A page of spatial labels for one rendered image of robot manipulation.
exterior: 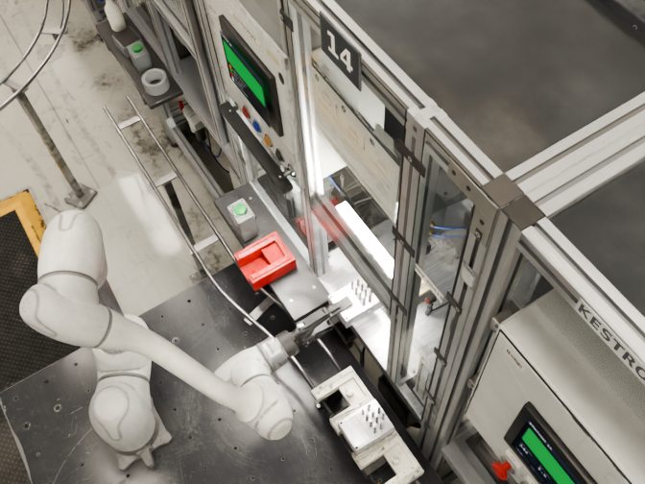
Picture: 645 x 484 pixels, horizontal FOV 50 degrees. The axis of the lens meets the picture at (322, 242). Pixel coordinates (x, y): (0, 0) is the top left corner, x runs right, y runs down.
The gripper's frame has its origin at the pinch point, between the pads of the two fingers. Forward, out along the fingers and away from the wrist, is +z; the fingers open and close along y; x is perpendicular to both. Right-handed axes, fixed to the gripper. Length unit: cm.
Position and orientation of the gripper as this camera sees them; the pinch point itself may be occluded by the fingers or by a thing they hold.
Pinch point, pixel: (341, 309)
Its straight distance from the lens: 200.9
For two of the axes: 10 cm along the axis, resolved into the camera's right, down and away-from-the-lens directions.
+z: 8.4, -5.1, 1.8
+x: -5.3, -7.1, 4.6
